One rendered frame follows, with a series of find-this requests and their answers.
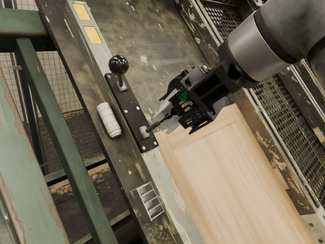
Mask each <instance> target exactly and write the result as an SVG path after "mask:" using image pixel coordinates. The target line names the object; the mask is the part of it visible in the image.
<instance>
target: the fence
mask: <svg viewBox="0 0 325 244"><path fill-rule="evenodd" d="M73 4H82V5H84V7H85V9H86V11H87V13H88V15H89V17H90V19H91V20H80V19H79V17H78V15H77V12H76V10H75V8H74V6H73ZM63 12H64V15H65V17H66V19H67V21H68V23H69V25H70V27H71V29H72V32H73V34H74V36H75V38H76V40H77V42H78V44H79V46H80V49H81V51H82V53H83V55H84V57H85V59H86V61H87V63H88V65H89V68H90V70H91V72H92V74H93V76H94V78H95V80H96V83H97V85H98V87H99V89H100V91H101V93H102V95H103V97H104V100H105V102H108V103H109V105H110V107H111V109H112V111H113V113H114V115H115V117H116V119H117V122H118V124H119V126H120V128H121V131H122V133H121V136H122V138H123V140H124V142H125V144H126V146H127V148H128V150H129V153H130V155H131V157H132V159H133V161H134V163H135V165H136V167H137V170H138V172H139V174H140V176H141V178H142V180H143V182H144V183H147V182H150V181H151V183H152V186H153V188H154V190H155V192H156V194H157V196H158V198H159V200H160V202H161V204H162V206H163V209H164V211H165V212H163V213H161V214H160V215H159V216H160V218H161V220H162V223H163V225H164V227H165V229H166V231H167V233H168V235H169V237H170V240H171V242H172V244H205V242H204V240H203V238H202V236H201V234H200V232H199V230H198V228H197V226H196V224H195V222H194V220H193V218H192V216H191V214H190V212H189V210H188V208H187V206H186V204H185V202H184V200H183V198H182V196H181V194H180V192H179V190H178V188H177V186H176V184H175V182H174V180H173V178H172V176H171V174H170V172H169V170H168V168H167V165H166V163H165V161H164V159H163V157H162V155H161V153H160V151H159V149H158V147H156V148H154V149H151V150H149V151H147V152H144V153H140V151H139V149H138V146H137V144H136V142H135V140H134V138H133V136H132V134H131V132H130V130H129V128H128V126H127V124H126V121H125V119H124V117H123V115H122V113H121V111H120V109H119V107H118V105H117V103H116V101H115V98H114V96H113V94H112V92H111V90H110V88H109V86H108V84H107V82H106V80H105V78H104V75H105V74H106V73H111V71H110V69H109V66H108V64H109V60H110V59H111V58H112V54H111V52H110V50H109V48H108V46H107V44H106V42H105V40H104V38H103V36H102V34H101V32H100V30H99V28H98V26H97V24H96V22H95V20H94V18H93V16H92V14H91V12H90V10H89V8H88V6H87V4H86V2H83V1H75V0H67V1H66V4H65V7H64V10H63ZM84 27H94V28H95V29H96V32H97V34H98V36H99V38H100V40H101V42H102V43H100V44H92V43H91V41H90V39H89V37H88V35H87V33H86V31H85V29H84Z"/></svg>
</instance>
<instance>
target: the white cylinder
mask: <svg viewBox="0 0 325 244"><path fill-rule="evenodd" d="M97 110H98V112H99V115H100V117H101V119H102V121H103V123H104V125H105V128H106V130H107V132H108V134H109V135H110V137H111V138H116V137H118V136H120V135H121V133H122V131H121V128H120V126H119V124H118V122H117V119H116V117H115V115H114V113H113V111H112V109H111V107H110V105H109V103H108V102H105V103H101V104H99V105H98V106H97Z"/></svg>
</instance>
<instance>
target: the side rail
mask: <svg viewBox="0 0 325 244"><path fill-rule="evenodd" d="M0 210H1V213H2V216H3V219H4V221H5V224H6V227H7V229H8V232H9V235H10V238H11V241H12V243H13V244H71V242H70V240H69V237H68V235H67V232H66V230H65V227H64V225H63V222H62V220H61V217H60V215H59V213H58V210H57V208H56V205H55V203H54V200H53V198H52V195H51V193H50V190H49V188H48V185H47V183H46V180H45V177H44V175H43V172H42V170H41V167H40V165H39V162H38V160H37V157H36V155H35V152H34V150H33V147H32V145H31V142H30V139H29V137H28V134H27V132H26V129H25V127H24V125H23V122H22V120H21V117H20V115H19V112H18V110H17V107H16V105H15V102H14V100H13V97H12V95H11V92H10V90H9V87H8V85H7V82H6V80H5V77H4V75H3V72H2V70H1V67H0Z"/></svg>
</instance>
